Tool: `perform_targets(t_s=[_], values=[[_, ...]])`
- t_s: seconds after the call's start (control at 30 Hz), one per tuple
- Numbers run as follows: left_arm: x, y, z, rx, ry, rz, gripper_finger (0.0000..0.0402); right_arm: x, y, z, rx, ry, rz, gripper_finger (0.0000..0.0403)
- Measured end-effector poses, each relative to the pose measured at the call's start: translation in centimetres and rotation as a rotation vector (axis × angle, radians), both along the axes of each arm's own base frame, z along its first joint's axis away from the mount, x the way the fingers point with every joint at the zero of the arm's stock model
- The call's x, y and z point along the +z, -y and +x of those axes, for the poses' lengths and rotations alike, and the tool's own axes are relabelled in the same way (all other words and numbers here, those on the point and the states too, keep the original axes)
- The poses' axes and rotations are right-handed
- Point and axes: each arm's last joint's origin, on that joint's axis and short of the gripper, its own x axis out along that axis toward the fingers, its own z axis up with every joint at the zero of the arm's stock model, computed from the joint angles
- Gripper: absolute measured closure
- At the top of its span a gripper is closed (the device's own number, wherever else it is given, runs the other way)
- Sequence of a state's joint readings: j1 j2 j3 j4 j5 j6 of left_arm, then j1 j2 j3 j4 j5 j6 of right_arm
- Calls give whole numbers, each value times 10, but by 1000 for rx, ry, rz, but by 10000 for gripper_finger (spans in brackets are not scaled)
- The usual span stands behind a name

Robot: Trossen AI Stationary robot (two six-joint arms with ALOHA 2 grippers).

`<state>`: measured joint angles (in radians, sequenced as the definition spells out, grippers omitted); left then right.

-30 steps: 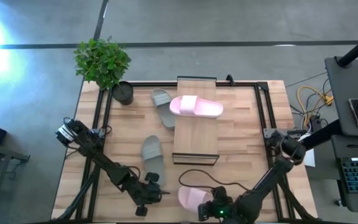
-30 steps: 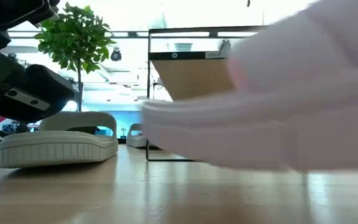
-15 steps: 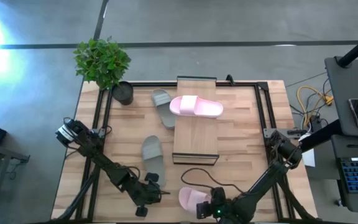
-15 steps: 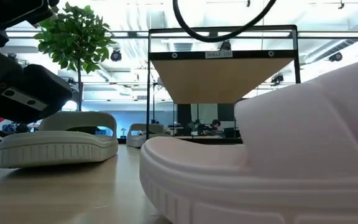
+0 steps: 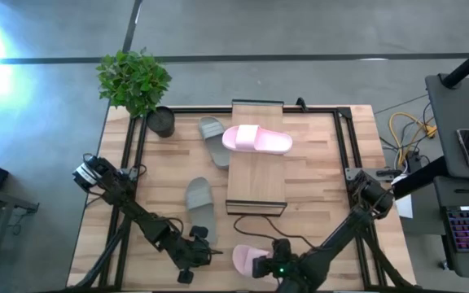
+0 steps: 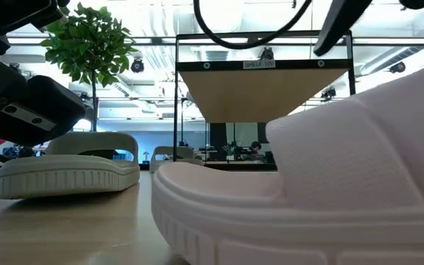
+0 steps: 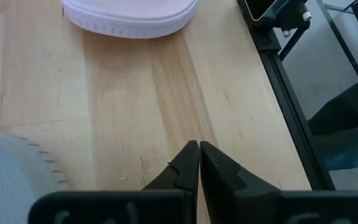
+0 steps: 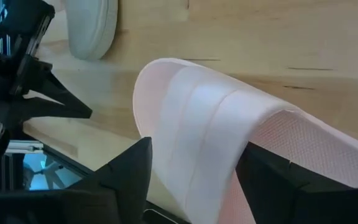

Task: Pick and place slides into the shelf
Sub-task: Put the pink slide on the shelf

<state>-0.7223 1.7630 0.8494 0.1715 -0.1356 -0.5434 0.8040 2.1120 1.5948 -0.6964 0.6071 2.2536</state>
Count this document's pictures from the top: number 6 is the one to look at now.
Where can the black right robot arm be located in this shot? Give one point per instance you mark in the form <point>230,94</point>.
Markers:
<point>339,22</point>

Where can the grey foam slide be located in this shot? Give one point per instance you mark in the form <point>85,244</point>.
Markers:
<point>68,176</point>
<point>171,156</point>

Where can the wooden shelf with black frame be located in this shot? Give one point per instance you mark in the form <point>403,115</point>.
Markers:
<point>256,92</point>

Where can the pink foam slide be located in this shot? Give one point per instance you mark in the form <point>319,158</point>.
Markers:
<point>344,184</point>

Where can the seated person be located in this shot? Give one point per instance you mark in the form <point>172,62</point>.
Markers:
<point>256,148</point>

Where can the black ceiling spotlight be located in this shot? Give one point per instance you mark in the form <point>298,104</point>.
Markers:
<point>398,67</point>
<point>137,65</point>
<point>328,92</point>
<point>267,53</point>

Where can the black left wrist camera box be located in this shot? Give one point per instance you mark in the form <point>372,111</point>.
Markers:
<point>50,106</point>

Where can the green leafy potted tree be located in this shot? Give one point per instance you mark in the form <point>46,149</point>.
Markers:
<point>87,44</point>

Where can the white shelf label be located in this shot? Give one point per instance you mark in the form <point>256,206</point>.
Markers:
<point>259,64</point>

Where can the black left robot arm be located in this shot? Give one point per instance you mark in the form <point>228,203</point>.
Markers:
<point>9,14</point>

